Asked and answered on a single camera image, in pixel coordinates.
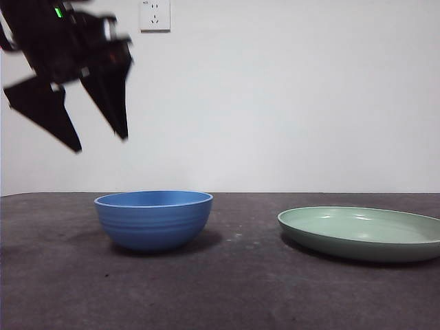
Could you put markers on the blue ribbed bowl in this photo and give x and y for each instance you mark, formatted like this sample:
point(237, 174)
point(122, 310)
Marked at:
point(154, 223)

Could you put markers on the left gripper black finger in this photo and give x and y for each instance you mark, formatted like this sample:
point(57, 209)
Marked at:
point(110, 93)
point(44, 106)

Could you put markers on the green shallow plate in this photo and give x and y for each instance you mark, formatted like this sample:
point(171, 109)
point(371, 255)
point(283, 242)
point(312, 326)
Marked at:
point(343, 223)

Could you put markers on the white wall socket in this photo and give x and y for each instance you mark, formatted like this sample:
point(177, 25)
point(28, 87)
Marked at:
point(155, 17)

